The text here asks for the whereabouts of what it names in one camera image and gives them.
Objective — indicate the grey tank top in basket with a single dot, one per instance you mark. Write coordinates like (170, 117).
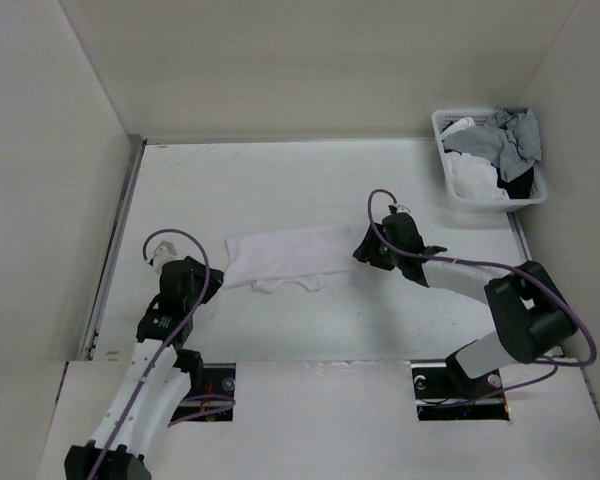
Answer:
(509, 139)

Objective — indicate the white front cover board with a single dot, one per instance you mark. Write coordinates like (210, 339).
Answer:
(304, 420)

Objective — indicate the metal left table rail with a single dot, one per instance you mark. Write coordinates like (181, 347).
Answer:
(94, 320)

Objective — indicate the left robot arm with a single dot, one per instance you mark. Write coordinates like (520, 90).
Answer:
(161, 372)

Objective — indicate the black garment in basket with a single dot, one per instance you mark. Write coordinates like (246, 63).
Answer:
(517, 189)

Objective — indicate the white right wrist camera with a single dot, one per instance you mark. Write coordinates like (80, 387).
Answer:
(396, 208)

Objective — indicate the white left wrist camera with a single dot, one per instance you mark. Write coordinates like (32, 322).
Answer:
(164, 253)

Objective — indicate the white plastic laundry basket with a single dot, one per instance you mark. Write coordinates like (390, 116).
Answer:
(457, 119)

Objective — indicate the white garment in basket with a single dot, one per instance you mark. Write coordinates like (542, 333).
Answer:
(473, 173)

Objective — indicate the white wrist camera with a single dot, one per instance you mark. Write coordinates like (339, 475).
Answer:
(396, 208)
(164, 253)

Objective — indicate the white tank top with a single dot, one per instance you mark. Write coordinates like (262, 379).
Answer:
(267, 260)

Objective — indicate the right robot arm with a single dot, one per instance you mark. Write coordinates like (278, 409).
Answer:
(523, 301)

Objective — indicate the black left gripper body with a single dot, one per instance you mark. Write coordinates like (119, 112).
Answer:
(199, 281)

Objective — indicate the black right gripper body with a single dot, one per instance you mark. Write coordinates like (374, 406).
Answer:
(373, 253)

